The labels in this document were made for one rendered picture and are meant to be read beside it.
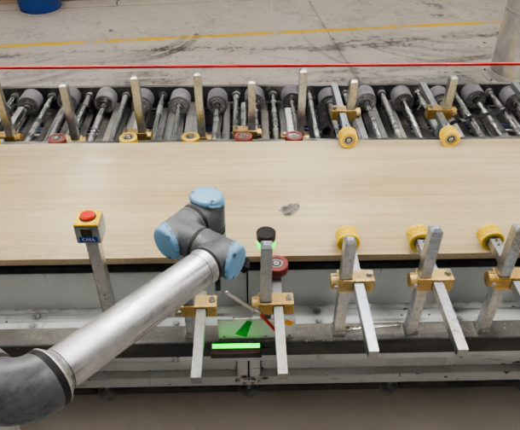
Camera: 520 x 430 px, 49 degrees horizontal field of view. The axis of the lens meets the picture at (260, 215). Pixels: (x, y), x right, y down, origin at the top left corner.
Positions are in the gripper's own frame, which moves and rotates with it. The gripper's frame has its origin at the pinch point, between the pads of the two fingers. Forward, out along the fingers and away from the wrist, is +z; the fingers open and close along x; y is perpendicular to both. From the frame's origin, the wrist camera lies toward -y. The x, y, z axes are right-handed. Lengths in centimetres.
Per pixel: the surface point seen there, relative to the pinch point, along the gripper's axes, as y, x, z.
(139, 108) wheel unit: 40, -115, 0
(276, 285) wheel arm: -18.1, -14.6, 12.7
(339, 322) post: -39.1, -6.0, 21.8
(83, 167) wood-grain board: 59, -81, 9
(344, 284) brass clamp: -38.7, -5.2, 3.1
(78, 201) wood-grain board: 56, -57, 9
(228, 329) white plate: -1.7, -5.4, 24.1
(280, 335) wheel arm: -18.1, 6.7, 12.7
